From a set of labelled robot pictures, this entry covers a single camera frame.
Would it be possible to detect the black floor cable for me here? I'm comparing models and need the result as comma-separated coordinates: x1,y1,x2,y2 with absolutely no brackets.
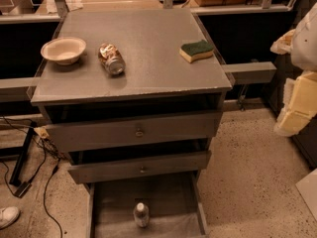
0,116,67,238

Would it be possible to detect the black metal stand leg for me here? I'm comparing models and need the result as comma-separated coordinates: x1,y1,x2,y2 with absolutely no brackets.
9,122,37,198

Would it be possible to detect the grey top drawer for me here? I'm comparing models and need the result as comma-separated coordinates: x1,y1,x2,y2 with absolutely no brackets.
46,111,222,152

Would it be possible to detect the grey drawer cabinet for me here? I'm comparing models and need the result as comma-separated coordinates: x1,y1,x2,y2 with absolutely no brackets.
30,7,233,238

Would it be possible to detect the grey middle drawer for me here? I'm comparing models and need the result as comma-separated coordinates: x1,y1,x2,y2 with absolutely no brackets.
68,150,211,183

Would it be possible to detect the white crumpled cloth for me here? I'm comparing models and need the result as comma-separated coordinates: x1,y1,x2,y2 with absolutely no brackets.
65,0,83,11

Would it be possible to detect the white paper bowl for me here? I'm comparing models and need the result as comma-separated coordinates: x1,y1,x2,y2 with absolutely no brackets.
41,37,86,65

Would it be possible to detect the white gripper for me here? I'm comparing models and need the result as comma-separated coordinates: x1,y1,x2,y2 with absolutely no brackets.
270,3,317,137

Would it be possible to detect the crushed metal can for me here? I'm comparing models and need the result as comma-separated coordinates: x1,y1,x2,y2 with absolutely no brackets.
98,44,126,76

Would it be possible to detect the clear plastic water bottle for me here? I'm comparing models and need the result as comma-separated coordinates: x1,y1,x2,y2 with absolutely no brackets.
133,202,150,228

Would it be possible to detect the grey open bottom drawer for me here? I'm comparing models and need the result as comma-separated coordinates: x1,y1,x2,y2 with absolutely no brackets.
86,172,209,238

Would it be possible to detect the white sneaker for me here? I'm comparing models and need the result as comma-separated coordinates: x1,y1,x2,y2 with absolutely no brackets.
0,206,20,229

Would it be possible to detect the green yellow sponge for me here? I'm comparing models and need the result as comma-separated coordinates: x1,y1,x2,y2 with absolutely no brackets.
179,40,214,63

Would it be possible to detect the grey horizontal rail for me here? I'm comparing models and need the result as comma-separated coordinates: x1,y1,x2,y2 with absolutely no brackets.
222,61,276,85

